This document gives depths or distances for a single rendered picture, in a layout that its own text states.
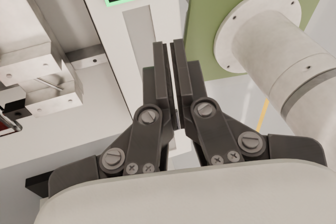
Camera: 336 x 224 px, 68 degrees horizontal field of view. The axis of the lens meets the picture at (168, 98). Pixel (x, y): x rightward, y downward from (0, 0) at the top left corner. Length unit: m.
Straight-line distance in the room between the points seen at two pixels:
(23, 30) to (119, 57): 0.14
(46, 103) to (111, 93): 0.16
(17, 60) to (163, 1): 0.21
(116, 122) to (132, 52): 0.35
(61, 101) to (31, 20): 0.13
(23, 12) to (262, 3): 0.39
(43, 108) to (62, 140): 0.24
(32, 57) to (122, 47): 0.13
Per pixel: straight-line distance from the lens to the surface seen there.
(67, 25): 0.45
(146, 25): 0.29
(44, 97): 0.44
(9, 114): 0.47
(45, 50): 0.38
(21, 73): 0.40
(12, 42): 0.40
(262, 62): 0.45
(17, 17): 0.38
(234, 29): 0.51
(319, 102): 0.39
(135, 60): 0.32
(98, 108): 0.59
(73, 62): 0.45
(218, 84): 0.64
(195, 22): 0.47
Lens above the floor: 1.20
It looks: 39 degrees down
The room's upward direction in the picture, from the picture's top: 160 degrees clockwise
